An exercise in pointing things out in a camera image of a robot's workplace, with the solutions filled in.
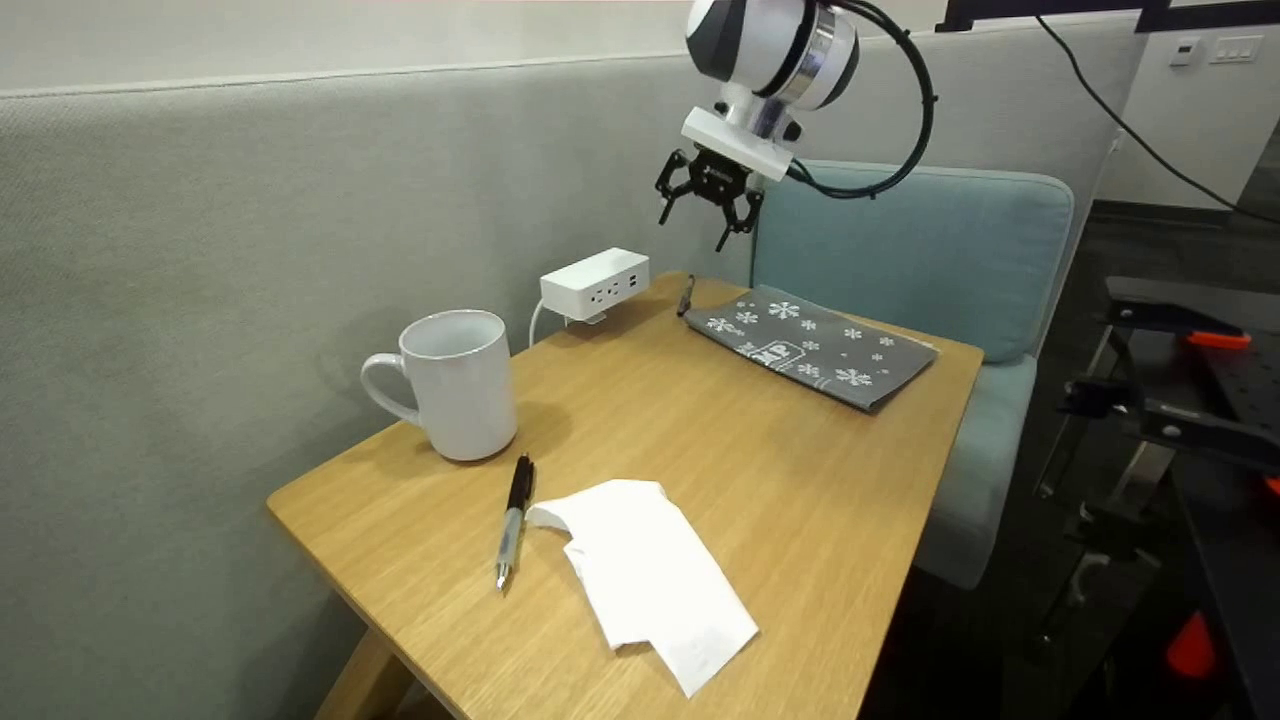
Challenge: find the grey snowflake folder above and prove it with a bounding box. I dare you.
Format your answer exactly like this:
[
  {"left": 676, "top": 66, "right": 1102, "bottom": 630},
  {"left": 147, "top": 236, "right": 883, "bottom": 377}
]
[{"left": 684, "top": 289, "right": 934, "bottom": 413}]

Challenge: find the white folded paper napkin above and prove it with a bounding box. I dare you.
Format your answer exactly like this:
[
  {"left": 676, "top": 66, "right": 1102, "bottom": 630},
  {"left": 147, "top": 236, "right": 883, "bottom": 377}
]
[{"left": 527, "top": 480, "right": 755, "bottom": 696}]

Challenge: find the white power outlet box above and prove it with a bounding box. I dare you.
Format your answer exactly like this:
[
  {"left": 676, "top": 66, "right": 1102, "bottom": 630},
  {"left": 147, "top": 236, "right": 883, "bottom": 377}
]
[{"left": 536, "top": 247, "right": 647, "bottom": 325}]

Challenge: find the blue pen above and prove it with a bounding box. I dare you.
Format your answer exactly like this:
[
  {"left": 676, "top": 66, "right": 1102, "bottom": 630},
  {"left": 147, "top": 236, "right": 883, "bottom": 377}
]
[{"left": 676, "top": 272, "right": 699, "bottom": 322}]

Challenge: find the black camera tripod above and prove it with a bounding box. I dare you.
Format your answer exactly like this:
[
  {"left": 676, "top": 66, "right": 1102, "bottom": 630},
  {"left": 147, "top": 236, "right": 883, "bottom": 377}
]
[{"left": 1032, "top": 276, "right": 1280, "bottom": 720}]

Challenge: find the white ceramic mug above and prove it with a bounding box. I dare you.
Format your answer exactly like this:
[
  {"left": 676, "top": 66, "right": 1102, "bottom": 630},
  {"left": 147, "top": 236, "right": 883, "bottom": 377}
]
[{"left": 359, "top": 310, "right": 516, "bottom": 466}]

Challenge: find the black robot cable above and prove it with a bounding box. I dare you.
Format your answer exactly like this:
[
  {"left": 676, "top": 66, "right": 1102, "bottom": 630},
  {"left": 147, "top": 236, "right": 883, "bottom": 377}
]
[{"left": 782, "top": 0, "right": 940, "bottom": 203}]

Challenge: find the black marker pen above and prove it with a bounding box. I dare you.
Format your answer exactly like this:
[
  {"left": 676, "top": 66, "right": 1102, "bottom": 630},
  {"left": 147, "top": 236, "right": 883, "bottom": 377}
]
[{"left": 494, "top": 457, "right": 536, "bottom": 591}]

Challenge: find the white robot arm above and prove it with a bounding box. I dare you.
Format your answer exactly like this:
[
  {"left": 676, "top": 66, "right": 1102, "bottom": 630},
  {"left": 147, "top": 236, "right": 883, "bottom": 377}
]
[{"left": 656, "top": 0, "right": 860, "bottom": 236}]

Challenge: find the teal upholstered chair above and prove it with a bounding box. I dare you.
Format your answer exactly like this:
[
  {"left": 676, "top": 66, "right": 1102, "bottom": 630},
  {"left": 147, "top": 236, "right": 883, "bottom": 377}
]
[{"left": 752, "top": 168, "right": 1080, "bottom": 591}]

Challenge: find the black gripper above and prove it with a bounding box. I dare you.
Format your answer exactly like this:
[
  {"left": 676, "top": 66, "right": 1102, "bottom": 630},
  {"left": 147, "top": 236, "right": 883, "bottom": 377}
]
[{"left": 656, "top": 147, "right": 762, "bottom": 251}]

